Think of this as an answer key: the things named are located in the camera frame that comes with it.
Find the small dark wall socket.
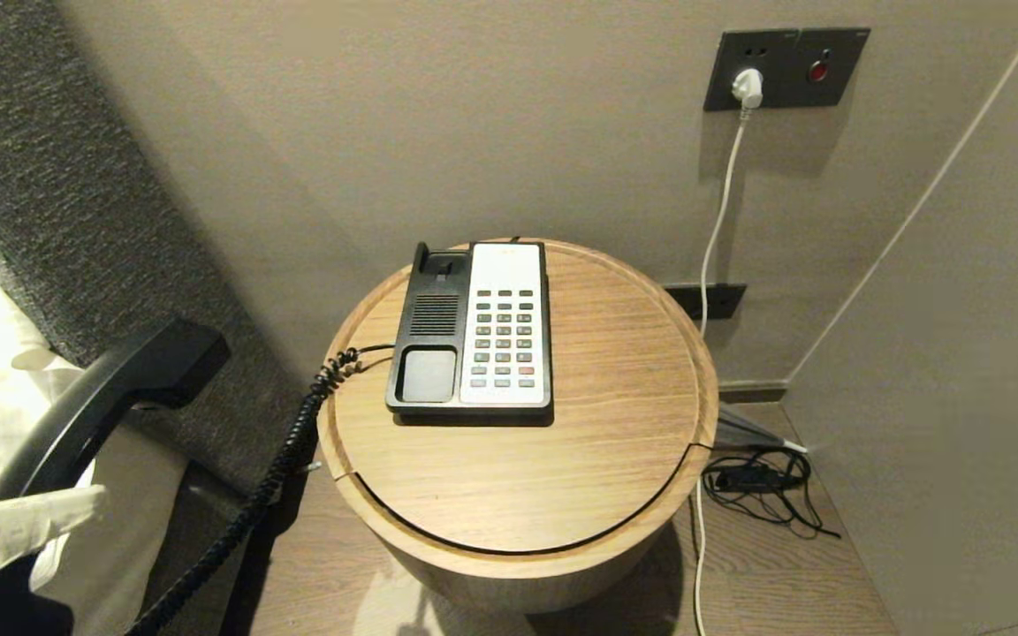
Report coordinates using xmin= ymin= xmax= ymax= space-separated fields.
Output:
xmin=664 ymin=283 xmax=747 ymax=322

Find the dark grey bed base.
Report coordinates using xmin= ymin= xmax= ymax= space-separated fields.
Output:
xmin=133 ymin=459 xmax=262 ymax=636

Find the black phone cord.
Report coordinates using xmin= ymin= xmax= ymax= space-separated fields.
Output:
xmin=125 ymin=344 xmax=404 ymax=636

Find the black and white telephone base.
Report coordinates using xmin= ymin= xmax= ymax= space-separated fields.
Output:
xmin=385 ymin=240 xmax=554 ymax=429

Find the white power plug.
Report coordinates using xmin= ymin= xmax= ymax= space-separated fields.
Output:
xmin=731 ymin=69 xmax=764 ymax=122

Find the beige bed mattress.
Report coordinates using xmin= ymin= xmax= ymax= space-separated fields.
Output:
xmin=19 ymin=402 xmax=192 ymax=636

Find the white power cable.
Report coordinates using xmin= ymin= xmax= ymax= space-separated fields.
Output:
xmin=692 ymin=110 xmax=750 ymax=636

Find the wooden skirting board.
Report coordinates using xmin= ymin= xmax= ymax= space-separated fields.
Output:
xmin=718 ymin=381 xmax=788 ymax=405

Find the transparent folded umbrella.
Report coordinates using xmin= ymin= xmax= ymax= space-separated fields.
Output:
xmin=710 ymin=405 xmax=809 ymax=456

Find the dark grey wall outlet plate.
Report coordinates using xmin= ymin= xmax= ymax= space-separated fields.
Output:
xmin=703 ymin=30 xmax=800 ymax=113

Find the black power adapter with cable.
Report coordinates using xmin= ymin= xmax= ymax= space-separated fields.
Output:
xmin=701 ymin=446 xmax=841 ymax=541

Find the round wooden side table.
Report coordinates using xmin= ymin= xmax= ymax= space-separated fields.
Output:
xmin=316 ymin=237 xmax=720 ymax=615

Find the dark grey red button plate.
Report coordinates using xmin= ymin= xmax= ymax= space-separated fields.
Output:
xmin=778 ymin=27 xmax=870 ymax=109

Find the grey upholstered headboard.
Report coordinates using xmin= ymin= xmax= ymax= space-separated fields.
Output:
xmin=0 ymin=0 xmax=307 ymax=509

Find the black telephone handset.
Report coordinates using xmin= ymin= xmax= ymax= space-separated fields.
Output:
xmin=0 ymin=318 xmax=232 ymax=504

